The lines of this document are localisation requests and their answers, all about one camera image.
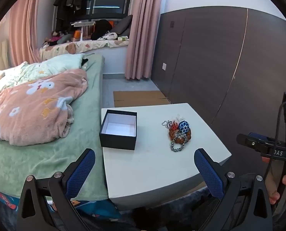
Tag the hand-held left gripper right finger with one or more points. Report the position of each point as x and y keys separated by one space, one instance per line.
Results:
x=209 y=172

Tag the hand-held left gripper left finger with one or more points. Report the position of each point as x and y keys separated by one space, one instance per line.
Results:
x=81 y=170

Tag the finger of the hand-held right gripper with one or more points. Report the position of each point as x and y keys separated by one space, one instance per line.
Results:
x=250 y=140

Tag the blue flower brooch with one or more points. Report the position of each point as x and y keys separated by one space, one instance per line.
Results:
x=184 y=126

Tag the black jewelry box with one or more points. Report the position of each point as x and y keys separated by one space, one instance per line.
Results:
x=119 y=130

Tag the red knot ornament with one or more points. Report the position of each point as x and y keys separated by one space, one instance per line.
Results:
x=173 y=127

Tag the person's right hand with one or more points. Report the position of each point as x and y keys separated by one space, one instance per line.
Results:
x=273 y=187

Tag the green bed sheet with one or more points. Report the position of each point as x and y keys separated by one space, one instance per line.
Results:
x=49 y=158

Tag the blue printed cloth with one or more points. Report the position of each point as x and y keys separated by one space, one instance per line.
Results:
x=94 y=209

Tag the white low table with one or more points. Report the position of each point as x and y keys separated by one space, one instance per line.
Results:
x=162 y=168

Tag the dark shaggy rug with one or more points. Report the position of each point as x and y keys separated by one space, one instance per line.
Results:
x=157 y=216

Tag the pink printed blanket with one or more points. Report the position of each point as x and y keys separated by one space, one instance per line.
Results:
x=30 y=105

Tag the flat brown cardboard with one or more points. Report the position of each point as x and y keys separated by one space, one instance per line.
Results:
x=138 y=98

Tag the light green printed quilt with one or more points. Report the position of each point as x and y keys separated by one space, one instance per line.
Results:
x=37 y=69

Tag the black bag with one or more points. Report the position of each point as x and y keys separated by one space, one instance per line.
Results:
x=101 y=30

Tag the white desk lamp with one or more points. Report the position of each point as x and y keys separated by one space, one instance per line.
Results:
x=82 y=24

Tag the grey pillow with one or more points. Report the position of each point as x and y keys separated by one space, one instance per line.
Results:
x=122 y=26

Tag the pink curtain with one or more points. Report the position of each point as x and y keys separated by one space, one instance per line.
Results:
x=143 y=28
x=25 y=24

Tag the hanging dark clothes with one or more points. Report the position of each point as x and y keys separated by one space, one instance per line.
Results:
x=68 y=2

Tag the white wall socket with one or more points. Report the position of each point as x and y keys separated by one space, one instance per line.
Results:
x=164 y=66

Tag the dark wall switch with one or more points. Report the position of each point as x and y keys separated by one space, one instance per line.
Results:
x=172 y=24

